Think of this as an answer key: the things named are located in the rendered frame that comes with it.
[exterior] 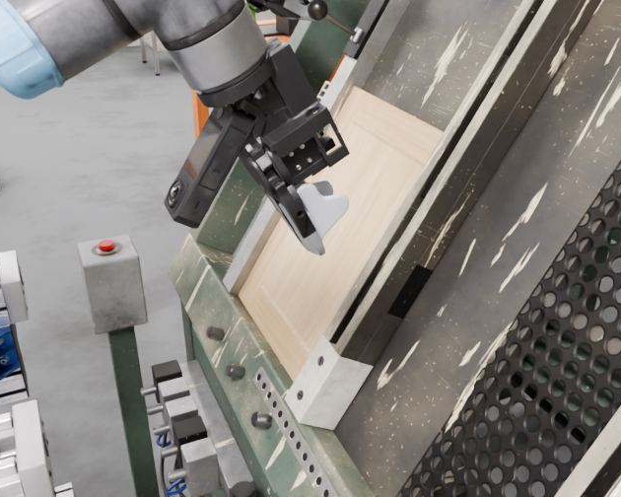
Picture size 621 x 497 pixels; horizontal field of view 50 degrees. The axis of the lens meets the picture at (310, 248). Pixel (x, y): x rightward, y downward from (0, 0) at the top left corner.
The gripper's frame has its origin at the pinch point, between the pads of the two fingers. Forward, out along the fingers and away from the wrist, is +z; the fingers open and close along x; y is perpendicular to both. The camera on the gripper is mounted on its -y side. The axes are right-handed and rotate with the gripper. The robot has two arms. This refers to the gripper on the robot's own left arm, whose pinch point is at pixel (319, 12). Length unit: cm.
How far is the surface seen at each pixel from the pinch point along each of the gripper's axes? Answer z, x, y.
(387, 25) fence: 11.7, -2.6, -5.6
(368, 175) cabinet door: 11.8, 27.3, -14.3
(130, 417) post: 14, 93, 52
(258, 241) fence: 9.7, 43.2, 11.2
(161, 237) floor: 77, 44, 234
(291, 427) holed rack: 8, 71, -22
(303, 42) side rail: 9.3, -1.7, 20.4
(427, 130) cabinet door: 11.5, 19.5, -26.2
